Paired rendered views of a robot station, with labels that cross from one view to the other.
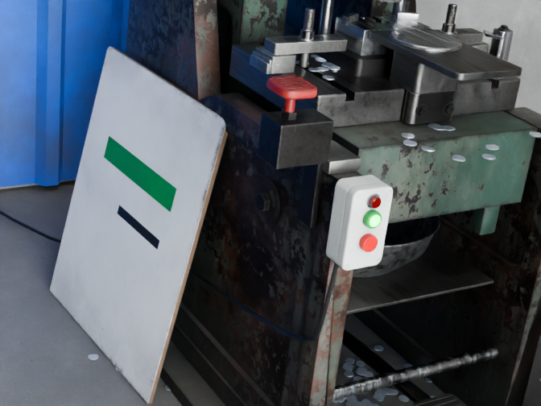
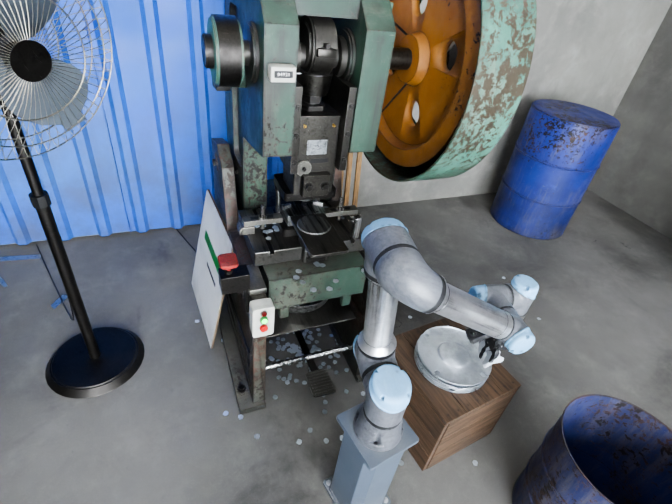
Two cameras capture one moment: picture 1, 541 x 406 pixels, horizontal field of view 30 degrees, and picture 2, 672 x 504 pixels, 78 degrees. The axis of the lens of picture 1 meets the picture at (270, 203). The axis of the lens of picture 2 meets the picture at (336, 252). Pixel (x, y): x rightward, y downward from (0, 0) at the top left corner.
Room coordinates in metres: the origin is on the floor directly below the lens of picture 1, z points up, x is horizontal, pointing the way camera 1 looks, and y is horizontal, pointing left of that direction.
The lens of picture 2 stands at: (0.45, -0.46, 1.61)
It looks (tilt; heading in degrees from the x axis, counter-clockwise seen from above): 36 degrees down; 6
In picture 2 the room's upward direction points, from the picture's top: 8 degrees clockwise
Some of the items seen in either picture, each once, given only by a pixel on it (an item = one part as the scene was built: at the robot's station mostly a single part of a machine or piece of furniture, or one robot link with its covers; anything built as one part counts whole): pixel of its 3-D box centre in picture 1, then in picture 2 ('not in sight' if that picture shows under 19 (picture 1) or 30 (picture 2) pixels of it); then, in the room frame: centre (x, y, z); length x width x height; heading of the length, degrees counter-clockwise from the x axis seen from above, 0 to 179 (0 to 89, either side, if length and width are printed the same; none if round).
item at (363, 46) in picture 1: (382, 34); (303, 213); (1.81, -0.17, 0.76); 0.15 x 0.09 x 0.05; 123
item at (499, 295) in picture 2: not in sight; (492, 301); (1.41, -0.83, 0.85); 0.11 x 0.11 x 0.08; 22
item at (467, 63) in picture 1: (436, 84); (316, 246); (1.67, -0.26, 0.72); 0.25 x 0.14 x 0.14; 33
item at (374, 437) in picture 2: not in sight; (380, 418); (1.19, -0.59, 0.50); 0.15 x 0.15 x 0.10
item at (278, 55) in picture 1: (302, 38); (260, 217); (1.73, -0.02, 0.76); 0.17 x 0.06 x 0.10; 123
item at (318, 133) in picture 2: not in sight; (312, 149); (1.78, -0.19, 1.04); 0.17 x 0.15 x 0.30; 33
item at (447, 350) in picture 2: not in sight; (454, 354); (1.61, -0.86, 0.39); 0.29 x 0.29 x 0.01
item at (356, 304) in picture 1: (344, 250); (295, 295); (1.83, -0.16, 0.31); 0.43 x 0.42 x 0.01; 123
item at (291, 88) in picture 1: (289, 105); (228, 268); (1.45, -0.01, 0.72); 0.07 x 0.06 x 0.08; 33
